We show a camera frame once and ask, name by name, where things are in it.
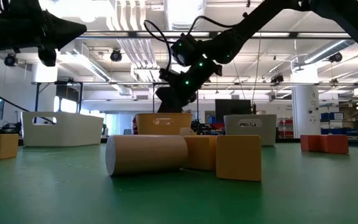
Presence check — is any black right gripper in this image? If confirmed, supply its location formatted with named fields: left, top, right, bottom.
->
left=155, top=70, right=206, bottom=113

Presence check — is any small yellow wooden block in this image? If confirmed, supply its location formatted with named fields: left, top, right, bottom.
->
left=179, top=127, right=197, bottom=137

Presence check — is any small red wooden block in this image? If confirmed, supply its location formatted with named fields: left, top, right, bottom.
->
left=300, top=134, right=321, bottom=152

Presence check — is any long red wooden block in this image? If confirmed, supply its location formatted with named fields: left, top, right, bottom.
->
left=318, top=134, right=349, bottom=154

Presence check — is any yellow plastic bin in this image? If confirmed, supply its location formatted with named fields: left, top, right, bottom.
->
left=135, top=113, right=193, bottom=136

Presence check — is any black computer monitor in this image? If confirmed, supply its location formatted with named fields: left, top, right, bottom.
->
left=214, top=99, right=252, bottom=124

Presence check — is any yellow wooden cylinder block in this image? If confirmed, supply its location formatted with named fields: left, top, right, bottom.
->
left=105, top=134, right=188, bottom=177

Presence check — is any yellow wooden cube block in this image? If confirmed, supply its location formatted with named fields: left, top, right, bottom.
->
left=216, top=134, right=262, bottom=182

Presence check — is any light grey plastic bin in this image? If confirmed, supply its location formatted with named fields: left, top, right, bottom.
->
left=224, top=114, right=277, bottom=147

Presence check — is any white plastic bin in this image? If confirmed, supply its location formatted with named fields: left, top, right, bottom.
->
left=22, top=111, right=104, bottom=147

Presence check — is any white round pillar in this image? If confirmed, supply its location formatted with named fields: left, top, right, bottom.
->
left=291, top=67, right=321, bottom=139

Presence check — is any blue storage box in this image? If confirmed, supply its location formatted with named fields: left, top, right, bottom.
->
left=320, top=111, right=344, bottom=121

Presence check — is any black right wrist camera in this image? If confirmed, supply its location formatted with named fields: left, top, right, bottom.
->
left=158, top=67, right=183, bottom=88

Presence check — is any black camera cable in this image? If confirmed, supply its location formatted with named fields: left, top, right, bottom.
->
left=143, top=15, right=245, bottom=72

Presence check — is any black metal frame stand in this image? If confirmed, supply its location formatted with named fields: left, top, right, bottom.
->
left=34, top=80, right=84, bottom=124

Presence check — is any black hanging cable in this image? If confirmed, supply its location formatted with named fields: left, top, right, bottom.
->
left=0, top=84, right=55, bottom=125

